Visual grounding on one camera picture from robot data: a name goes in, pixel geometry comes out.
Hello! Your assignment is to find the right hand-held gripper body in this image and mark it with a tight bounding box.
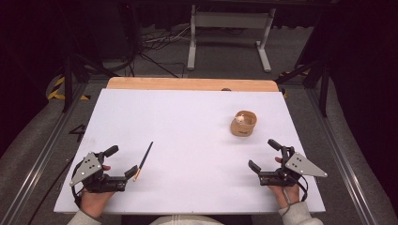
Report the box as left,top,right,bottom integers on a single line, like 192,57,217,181
257,145,329,188

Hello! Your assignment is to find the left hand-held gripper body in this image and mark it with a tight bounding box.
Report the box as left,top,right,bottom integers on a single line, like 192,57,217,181
69,152,128,194

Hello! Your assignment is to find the black pencil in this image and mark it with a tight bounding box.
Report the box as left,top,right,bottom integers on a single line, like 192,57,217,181
132,141,155,183

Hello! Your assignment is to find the round wooden pen holder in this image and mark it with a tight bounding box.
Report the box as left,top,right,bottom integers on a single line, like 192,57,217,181
230,110,258,138

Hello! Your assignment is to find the person's left hand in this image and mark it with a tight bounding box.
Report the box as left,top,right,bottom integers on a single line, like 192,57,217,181
79,164,115,219

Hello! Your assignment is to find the person's right hand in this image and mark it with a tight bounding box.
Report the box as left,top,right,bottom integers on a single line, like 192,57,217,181
268,156,301,210

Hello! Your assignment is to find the white board sheet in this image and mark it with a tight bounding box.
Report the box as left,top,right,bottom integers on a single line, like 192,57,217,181
54,88,327,216

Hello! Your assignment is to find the person's torso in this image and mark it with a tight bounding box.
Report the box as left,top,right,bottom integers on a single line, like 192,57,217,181
149,214,225,225

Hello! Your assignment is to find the yellow black floor tape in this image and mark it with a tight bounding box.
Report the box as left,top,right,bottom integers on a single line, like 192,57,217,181
46,76,92,102

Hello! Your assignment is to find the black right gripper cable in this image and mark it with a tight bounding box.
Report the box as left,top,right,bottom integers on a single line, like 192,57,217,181
295,175,310,203

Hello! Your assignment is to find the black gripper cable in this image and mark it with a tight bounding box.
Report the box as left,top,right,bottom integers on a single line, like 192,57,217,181
70,162,87,209
295,175,310,203

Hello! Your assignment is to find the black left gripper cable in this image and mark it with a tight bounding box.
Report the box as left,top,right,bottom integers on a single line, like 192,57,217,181
70,162,87,209

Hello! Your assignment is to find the grey right gripper cable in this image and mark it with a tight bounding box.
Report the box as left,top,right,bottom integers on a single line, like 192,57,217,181
283,187,294,208

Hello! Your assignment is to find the aluminium floor rail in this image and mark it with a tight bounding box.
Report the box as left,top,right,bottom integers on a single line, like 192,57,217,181
304,88,380,225
0,82,89,225

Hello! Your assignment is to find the bundle of floor cables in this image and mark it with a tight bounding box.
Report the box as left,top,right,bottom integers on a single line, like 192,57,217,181
133,23,192,79

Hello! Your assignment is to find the white metal stand frame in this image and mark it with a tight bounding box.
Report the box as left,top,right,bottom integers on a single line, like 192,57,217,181
186,4,277,74

